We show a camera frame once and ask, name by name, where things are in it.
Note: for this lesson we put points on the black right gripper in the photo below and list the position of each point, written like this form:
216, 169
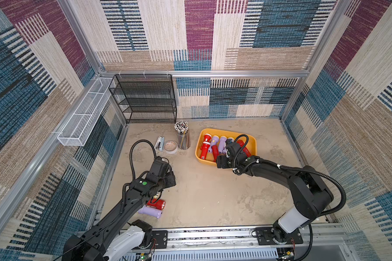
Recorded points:
224, 160

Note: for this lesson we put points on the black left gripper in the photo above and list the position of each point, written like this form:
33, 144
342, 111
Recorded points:
171, 177

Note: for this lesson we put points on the red flashlight white flower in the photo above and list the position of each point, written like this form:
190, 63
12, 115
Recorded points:
207, 139

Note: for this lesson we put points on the yellow plastic storage tray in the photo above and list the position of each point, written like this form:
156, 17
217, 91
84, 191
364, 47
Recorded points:
214, 132

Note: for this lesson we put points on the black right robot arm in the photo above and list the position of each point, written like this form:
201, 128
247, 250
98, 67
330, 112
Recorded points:
314, 194

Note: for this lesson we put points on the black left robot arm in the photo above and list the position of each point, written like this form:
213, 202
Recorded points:
105, 241

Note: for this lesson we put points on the beige tape roll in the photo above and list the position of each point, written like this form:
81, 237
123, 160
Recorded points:
170, 147

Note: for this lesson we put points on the grey white stapler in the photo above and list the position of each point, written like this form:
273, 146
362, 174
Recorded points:
159, 145

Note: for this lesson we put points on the mesh cup of pencils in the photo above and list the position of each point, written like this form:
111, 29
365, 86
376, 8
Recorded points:
182, 131

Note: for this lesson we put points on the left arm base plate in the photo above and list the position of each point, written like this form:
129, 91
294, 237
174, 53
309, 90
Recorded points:
156, 238

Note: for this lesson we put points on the aluminium front rail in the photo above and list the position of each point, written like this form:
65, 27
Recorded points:
190, 238

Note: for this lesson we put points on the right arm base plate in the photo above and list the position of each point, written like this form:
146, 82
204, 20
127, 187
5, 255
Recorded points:
276, 236

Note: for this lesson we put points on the black wire mesh shelf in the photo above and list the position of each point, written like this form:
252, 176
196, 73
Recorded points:
145, 98

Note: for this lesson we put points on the white wire mesh basket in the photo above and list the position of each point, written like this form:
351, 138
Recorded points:
80, 125

